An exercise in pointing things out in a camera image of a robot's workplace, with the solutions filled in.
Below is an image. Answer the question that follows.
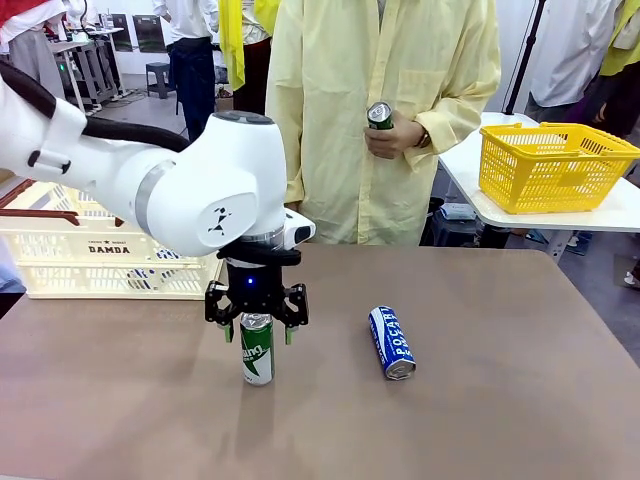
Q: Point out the tall green drink can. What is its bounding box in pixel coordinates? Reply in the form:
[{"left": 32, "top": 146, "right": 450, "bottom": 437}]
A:
[{"left": 239, "top": 312, "right": 277, "bottom": 388}]

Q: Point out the person's left forearm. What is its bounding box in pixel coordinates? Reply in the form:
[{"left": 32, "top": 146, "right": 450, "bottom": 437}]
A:
[{"left": 412, "top": 107, "right": 484, "bottom": 154}]

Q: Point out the cream basket with brown handles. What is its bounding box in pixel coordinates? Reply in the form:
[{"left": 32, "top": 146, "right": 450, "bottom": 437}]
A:
[{"left": 0, "top": 175, "right": 225, "bottom": 301}]

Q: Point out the person in pale yellow shirt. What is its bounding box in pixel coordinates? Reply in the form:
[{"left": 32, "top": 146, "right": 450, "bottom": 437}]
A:
[{"left": 264, "top": 0, "right": 503, "bottom": 247}]

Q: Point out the white side table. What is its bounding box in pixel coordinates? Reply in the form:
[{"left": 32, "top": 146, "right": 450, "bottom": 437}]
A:
[{"left": 437, "top": 110, "right": 640, "bottom": 261}]

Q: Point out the black crate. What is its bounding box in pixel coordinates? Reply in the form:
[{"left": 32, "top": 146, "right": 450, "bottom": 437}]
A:
[{"left": 422, "top": 197, "right": 511, "bottom": 249}]

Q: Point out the black left arm cable sleeve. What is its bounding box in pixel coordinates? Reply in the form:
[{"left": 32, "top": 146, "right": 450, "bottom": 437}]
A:
[{"left": 0, "top": 59, "right": 192, "bottom": 154}]

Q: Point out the green Chilsung cider can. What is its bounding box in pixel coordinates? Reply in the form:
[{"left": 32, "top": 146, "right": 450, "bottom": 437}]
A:
[{"left": 366, "top": 101, "right": 397, "bottom": 133}]

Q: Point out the person in bright yellow top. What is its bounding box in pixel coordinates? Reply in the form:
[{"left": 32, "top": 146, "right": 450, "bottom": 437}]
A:
[{"left": 218, "top": 0, "right": 275, "bottom": 119}]

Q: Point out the person in white shirt grey trousers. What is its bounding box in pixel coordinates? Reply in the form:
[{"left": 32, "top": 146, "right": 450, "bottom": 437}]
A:
[{"left": 524, "top": 0, "right": 626, "bottom": 124}]

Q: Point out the black wall panel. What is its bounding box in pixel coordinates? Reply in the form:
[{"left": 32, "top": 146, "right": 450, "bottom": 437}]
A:
[
  {"left": 132, "top": 13, "right": 167, "bottom": 54},
  {"left": 112, "top": 13, "right": 135, "bottom": 53}
]

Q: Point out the person in red top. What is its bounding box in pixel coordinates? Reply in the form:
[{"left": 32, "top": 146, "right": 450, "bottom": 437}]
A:
[{"left": 0, "top": 0, "right": 71, "bottom": 84}]

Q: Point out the person in white shirt dark trousers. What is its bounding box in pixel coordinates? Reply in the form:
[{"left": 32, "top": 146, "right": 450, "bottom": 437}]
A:
[{"left": 152, "top": 0, "right": 221, "bottom": 144}]

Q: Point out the person's left hand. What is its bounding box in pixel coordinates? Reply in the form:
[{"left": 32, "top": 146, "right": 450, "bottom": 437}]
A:
[{"left": 363, "top": 117, "right": 427, "bottom": 161}]

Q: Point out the black tripod pole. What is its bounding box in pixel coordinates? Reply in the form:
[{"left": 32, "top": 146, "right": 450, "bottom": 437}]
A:
[{"left": 503, "top": 0, "right": 547, "bottom": 116}]

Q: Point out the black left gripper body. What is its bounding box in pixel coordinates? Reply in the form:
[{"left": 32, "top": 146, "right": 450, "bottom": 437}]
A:
[{"left": 217, "top": 243, "right": 303, "bottom": 315}]

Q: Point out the person in yellow-green vest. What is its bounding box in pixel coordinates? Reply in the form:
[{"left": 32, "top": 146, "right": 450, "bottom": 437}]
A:
[{"left": 584, "top": 0, "right": 640, "bottom": 139}]

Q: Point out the yellow plastic basket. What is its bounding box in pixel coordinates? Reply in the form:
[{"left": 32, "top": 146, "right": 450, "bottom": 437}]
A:
[{"left": 478, "top": 122, "right": 640, "bottom": 215}]

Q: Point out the grey workshop desk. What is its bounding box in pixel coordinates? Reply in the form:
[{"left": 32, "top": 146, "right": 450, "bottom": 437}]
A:
[{"left": 47, "top": 27, "right": 126, "bottom": 114}]

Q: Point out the blue white Pocari Sweat can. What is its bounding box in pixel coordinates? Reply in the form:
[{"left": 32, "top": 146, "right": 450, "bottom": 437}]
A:
[{"left": 368, "top": 305, "right": 418, "bottom": 382}]

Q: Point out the grey plastic stool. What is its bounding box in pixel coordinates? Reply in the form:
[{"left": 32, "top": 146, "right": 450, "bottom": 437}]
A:
[{"left": 145, "top": 62, "right": 177, "bottom": 100}]

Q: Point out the blue white packet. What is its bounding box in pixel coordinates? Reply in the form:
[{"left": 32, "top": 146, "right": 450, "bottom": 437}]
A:
[{"left": 442, "top": 203, "right": 477, "bottom": 222}]

